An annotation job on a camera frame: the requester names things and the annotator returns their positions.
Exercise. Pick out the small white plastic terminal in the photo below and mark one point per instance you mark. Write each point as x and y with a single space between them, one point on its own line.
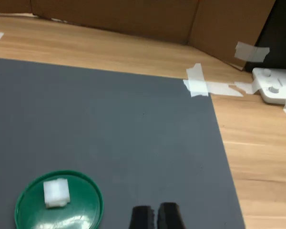
56 193

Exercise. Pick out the small white bracket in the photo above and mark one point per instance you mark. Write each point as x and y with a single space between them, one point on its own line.
276 95

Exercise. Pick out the grey tape piece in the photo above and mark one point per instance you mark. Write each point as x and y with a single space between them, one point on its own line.
250 51

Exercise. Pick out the dark grey mat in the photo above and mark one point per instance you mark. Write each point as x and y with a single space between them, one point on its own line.
121 131

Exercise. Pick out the black panel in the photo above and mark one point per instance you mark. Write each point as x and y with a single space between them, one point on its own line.
281 28

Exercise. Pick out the round green lid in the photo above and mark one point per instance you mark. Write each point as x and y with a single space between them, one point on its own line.
69 217

